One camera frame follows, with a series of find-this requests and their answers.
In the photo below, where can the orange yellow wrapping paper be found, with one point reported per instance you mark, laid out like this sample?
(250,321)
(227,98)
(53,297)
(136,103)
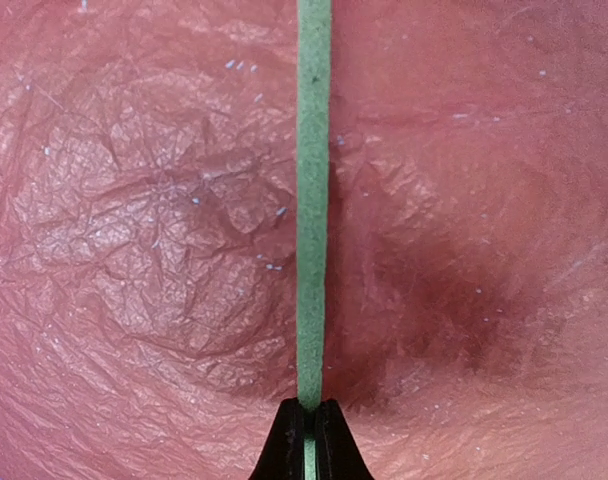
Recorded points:
(147,236)

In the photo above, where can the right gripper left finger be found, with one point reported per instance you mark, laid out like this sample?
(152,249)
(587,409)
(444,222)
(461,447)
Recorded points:
(282,456)

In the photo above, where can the pale blue poppy stem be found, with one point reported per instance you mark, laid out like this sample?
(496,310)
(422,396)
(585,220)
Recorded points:
(312,158)

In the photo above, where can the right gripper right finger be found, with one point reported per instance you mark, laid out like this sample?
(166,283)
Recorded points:
(337,454)

